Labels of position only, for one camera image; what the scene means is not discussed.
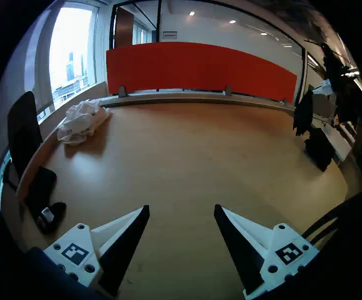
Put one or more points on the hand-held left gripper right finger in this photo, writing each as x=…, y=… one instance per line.
x=281, y=239

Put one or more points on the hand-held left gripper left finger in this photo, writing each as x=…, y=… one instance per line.
x=80, y=237

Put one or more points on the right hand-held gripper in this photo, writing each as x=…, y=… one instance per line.
x=345, y=100

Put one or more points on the black towel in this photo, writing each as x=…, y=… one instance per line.
x=304, y=114

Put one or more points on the stack of black towels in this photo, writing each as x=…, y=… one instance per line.
x=43, y=193

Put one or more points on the heap of black towels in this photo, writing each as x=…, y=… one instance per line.
x=320, y=150

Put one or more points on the heap of white towels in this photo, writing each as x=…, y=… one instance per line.
x=81, y=122

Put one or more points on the black office chair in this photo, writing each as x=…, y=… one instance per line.
x=22, y=131

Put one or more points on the red desk screen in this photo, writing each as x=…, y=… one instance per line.
x=196, y=67

